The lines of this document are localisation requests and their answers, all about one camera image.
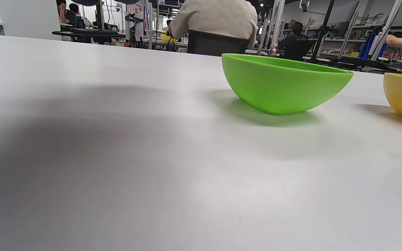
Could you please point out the black chair back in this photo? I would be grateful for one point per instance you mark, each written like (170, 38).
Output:
(214, 44)

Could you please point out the black desk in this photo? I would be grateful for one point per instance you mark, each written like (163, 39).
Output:
(89, 34)

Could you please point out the green plastic bowl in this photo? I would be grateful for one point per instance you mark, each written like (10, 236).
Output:
(281, 87)

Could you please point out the black monitor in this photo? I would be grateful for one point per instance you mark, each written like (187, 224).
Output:
(338, 29)

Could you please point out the black pole stand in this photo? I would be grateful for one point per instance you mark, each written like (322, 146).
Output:
(321, 33)

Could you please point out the white shelving rack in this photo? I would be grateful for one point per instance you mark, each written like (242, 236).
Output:
(354, 38)

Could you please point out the blue jacket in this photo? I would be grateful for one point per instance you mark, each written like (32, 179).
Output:
(369, 47)

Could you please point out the white pole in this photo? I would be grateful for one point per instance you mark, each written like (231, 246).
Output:
(385, 29)

